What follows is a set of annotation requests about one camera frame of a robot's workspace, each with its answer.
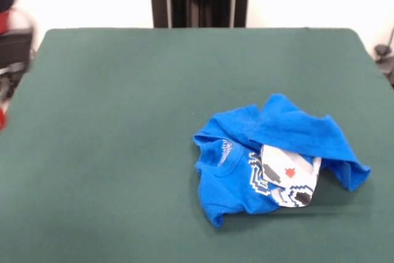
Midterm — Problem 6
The dark green tablecloth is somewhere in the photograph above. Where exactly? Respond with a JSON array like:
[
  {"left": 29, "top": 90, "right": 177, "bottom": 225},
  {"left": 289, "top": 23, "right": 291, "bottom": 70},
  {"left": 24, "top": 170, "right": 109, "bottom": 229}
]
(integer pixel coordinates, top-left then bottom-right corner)
[{"left": 0, "top": 27, "right": 394, "bottom": 263}]

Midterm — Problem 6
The blue printed shirt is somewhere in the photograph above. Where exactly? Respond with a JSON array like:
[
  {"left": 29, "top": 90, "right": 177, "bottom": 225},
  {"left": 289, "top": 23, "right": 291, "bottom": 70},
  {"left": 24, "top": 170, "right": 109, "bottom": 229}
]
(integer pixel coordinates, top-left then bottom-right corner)
[{"left": 193, "top": 92, "right": 372, "bottom": 229}]

